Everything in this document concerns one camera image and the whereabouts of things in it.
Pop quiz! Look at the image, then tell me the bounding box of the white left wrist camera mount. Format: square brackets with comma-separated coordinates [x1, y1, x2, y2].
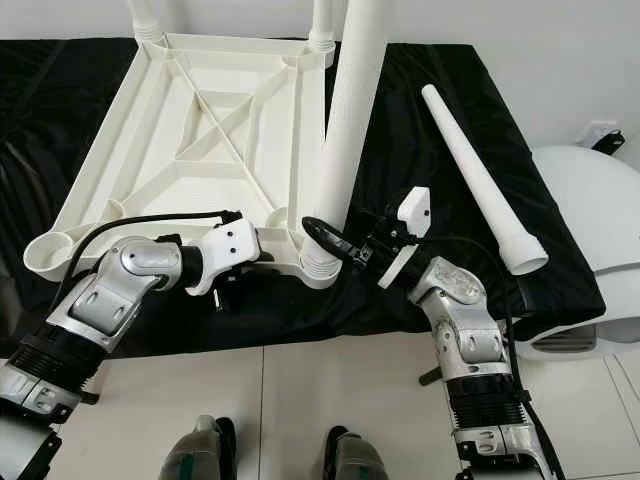
[185, 218, 262, 297]

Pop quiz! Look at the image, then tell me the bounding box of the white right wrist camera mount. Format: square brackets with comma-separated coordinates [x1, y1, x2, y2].
[377, 186, 434, 292]

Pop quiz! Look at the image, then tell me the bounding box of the silver robot right leg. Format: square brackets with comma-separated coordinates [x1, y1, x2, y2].
[324, 426, 393, 480]

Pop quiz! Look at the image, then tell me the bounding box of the wall socket with black plug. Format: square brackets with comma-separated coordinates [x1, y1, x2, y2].
[585, 122, 626, 156]

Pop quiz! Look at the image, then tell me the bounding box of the silver robot left leg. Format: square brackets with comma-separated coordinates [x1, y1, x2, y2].
[165, 415, 239, 480]

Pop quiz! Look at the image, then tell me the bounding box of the black quilted bench cover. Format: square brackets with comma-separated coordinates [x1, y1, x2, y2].
[0, 38, 606, 361]

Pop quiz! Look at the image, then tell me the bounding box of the white ribbed plastic table top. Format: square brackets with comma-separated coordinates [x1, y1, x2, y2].
[25, 33, 347, 291]

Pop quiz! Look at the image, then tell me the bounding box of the silver robot leg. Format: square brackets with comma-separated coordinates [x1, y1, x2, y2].
[324, 426, 393, 480]
[165, 415, 239, 480]

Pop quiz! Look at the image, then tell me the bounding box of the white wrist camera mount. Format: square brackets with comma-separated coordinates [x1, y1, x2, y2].
[185, 218, 262, 297]
[377, 186, 434, 292]

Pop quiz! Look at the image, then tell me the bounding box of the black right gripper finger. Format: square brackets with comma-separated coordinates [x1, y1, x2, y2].
[301, 215, 363, 263]

